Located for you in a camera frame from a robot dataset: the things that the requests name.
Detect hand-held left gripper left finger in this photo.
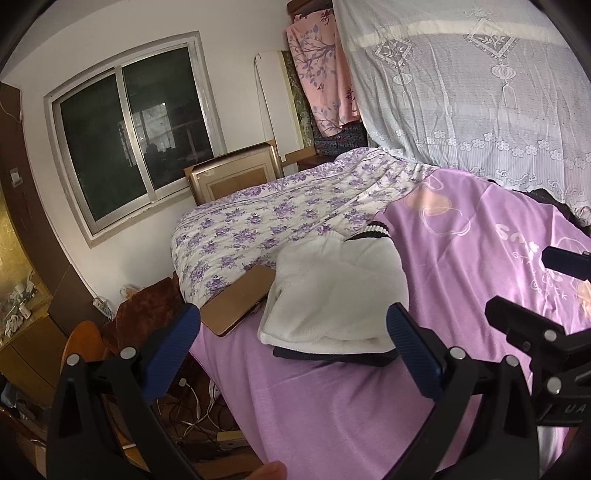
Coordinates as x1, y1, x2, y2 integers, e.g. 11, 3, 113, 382
46, 305, 202, 480

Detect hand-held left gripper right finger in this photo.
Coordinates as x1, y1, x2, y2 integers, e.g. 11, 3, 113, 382
387, 302, 541, 480

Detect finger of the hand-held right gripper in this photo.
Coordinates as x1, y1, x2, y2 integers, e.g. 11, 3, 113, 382
485, 295, 579, 357
542, 246, 591, 280

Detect white v-neck sweater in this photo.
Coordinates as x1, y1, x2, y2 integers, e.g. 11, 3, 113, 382
257, 222, 410, 368

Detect person's left hand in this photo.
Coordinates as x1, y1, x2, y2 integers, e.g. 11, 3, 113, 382
249, 460, 290, 480

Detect brown plush cloth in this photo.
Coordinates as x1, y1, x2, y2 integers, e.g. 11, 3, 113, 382
99, 274, 186, 357

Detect brown cardboard sheet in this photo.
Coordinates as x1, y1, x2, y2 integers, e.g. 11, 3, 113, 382
201, 264, 278, 337

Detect wooden chair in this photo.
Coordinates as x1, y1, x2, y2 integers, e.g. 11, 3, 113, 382
60, 320, 148, 467

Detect purple printed blanket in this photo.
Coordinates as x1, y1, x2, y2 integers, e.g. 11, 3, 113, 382
189, 168, 591, 480

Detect brown wooden cabinet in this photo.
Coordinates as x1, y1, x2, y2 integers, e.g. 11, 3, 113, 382
0, 80, 100, 411

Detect purple floral bedsheet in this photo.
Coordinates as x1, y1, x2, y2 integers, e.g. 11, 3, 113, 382
171, 148, 439, 309

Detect golden wooden headboard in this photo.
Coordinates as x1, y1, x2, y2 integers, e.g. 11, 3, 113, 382
184, 142, 285, 206

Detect white lace cloth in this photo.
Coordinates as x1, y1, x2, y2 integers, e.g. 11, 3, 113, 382
332, 0, 591, 219

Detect white framed window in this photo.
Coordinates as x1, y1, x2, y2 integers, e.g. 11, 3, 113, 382
44, 30, 230, 248

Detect wooden nightstand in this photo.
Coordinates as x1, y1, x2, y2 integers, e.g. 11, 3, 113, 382
281, 148, 339, 172

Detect dark patterned cloth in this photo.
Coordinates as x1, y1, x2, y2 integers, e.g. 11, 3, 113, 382
311, 121, 370, 158

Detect white board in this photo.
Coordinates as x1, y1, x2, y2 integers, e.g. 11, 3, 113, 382
253, 50, 306, 160

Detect green patterned panel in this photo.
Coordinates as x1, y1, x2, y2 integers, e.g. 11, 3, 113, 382
281, 51, 317, 149

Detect pink floral cloth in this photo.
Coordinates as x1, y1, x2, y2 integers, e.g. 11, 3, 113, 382
285, 7, 363, 137

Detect tangled floor cables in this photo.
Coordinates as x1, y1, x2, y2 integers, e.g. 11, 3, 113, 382
152, 376, 247, 455

